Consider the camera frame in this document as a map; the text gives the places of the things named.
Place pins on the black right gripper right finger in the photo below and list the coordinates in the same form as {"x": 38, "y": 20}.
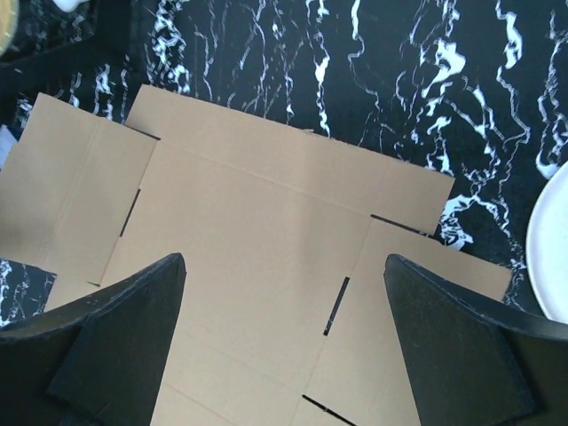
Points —
{"x": 471, "y": 360}

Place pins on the woven bamboo tray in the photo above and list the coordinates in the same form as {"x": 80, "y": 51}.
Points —
{"x": 9, "y": 13}

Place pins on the black wire dish rack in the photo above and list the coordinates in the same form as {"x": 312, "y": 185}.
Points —
{"x": 41, "y": 26}

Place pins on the white floral plate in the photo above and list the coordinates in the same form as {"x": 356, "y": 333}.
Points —
{"x": 547, "y": 248}

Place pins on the brown cardboard box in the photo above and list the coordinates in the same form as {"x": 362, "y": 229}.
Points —
{"x": 285, "y": 234}

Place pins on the blue white small carton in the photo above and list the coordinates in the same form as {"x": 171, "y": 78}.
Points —
{"x": 8, "y": 139}

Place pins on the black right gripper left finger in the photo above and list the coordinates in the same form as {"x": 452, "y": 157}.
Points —
{"x": 98, "y": 360}

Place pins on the white flower-shaped cup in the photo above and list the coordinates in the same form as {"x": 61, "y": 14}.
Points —
{"x": 68, "y": 6}

